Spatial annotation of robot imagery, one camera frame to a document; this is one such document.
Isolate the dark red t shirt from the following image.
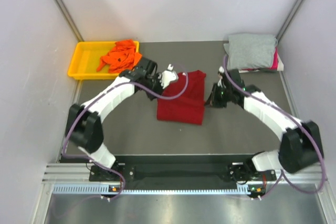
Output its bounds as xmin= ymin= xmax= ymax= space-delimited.
xmin=156 ymin=70 xmax=206 ymax=125

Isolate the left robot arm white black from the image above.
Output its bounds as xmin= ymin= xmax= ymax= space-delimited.
xmin=65 ymin=58 xmax=168 ymax=180

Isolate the yellow plastic bin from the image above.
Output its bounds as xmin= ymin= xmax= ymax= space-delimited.
xmin=68 ymin=41 xmax=140 ymax=80

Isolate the folded pink white t shirt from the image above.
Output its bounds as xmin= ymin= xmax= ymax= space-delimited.
xmin=239 ymin=47 xmax=284 ymax=73

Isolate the orange t shirt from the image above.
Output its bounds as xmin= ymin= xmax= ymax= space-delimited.
xmin=96 ymin=39 xmax=142 ymax=73

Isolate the folded grey t shirt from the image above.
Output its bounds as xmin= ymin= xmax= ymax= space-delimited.
xmin=223 ymin=33 xmax=277 ymax=70

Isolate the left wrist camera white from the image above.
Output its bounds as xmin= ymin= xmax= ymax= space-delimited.
xmin=159 ymin=64 xmax=178 ymax=89

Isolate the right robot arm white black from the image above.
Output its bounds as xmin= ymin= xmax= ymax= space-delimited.
xmin=205 ymin=67 xmax=323 ymax=180

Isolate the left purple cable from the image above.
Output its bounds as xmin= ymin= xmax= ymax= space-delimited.
xmin=61 ymin=63 xmax=189 ymax=201

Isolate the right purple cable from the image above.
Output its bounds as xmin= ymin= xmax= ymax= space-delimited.
xmin=222 ymin=55 xmax=328 ymax=201

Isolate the purple cable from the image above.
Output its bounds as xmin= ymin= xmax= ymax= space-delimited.
xmin=222 ymin=55 xmax=328 ymax=201
xmin=61 ymin=63 xmax=189 ymax=201

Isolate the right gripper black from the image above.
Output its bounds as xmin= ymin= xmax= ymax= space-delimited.
xmin=205 ymin=82 xmax=233 ymax=108

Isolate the aluminium frame rail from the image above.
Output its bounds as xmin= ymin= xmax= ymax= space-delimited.
xmin=42 ymin=163 xmax=322 ymax=183

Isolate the grey slotted cable duct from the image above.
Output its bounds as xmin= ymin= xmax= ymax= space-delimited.
xmin=52 ymin=184 xmax=251 ymax=195

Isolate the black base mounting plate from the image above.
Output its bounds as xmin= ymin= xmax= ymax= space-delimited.
xmin=88 ymin=163 xmax=276 ymax=183

